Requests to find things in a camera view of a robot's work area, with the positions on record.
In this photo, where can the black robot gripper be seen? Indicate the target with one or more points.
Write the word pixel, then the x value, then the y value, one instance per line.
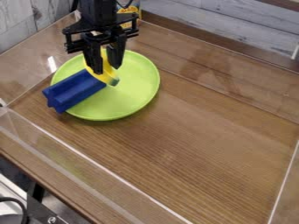
pixel 100 27

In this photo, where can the yellow toy banana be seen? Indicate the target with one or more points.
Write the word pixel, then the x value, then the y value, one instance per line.
pixel 109 75

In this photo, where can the green plastic plate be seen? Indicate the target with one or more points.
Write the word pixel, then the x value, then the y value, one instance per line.
pixel 118 101

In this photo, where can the blue plastic block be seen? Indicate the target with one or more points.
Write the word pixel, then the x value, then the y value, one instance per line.
pixel 72 90

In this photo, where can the clear acrylic front wall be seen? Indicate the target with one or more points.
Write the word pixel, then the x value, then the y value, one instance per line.
pixel 101 196

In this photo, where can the black metal mount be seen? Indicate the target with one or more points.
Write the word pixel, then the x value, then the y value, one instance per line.
pixel 40 214

